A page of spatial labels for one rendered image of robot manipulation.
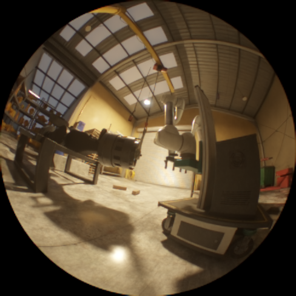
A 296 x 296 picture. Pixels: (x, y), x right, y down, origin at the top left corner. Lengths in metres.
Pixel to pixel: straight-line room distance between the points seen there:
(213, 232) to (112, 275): 0.58
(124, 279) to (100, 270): 0.11
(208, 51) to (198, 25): 1.75
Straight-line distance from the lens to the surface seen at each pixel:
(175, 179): 6.49
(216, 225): 0.66
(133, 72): 6.78
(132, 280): 0.61
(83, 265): 0.64
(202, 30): 6.56
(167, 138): 0.74
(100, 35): 6.75
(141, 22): 6.43
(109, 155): 1.34
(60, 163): 3.56
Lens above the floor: 0.55
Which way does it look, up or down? 17 degrees up
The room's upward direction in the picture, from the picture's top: 10 degrees clockwise
